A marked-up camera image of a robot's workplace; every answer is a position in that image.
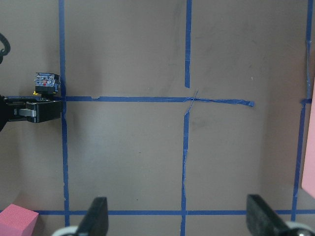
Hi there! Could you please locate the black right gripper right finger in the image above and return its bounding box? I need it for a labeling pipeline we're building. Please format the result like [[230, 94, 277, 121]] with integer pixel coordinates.
[[246, 194, 290, 236]]

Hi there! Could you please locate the pink foam cube near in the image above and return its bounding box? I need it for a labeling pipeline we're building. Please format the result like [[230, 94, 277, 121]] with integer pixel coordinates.
[[0, 204, 39, 236]]

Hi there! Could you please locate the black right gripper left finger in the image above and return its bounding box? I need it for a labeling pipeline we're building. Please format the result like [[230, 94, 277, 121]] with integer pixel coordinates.
[[76, 197, 108, 236]]

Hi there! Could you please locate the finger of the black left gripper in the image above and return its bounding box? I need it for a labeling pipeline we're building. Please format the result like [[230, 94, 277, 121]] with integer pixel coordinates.
[[2, 96, 62, 123]]

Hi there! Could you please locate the pink plastic bin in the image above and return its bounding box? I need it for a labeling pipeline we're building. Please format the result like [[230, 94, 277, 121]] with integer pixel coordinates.
[[302, 87, 315, 198]]

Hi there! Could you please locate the yellow push button switch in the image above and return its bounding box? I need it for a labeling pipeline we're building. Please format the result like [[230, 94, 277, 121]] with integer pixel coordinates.
[[34, 73, 61, 95]]

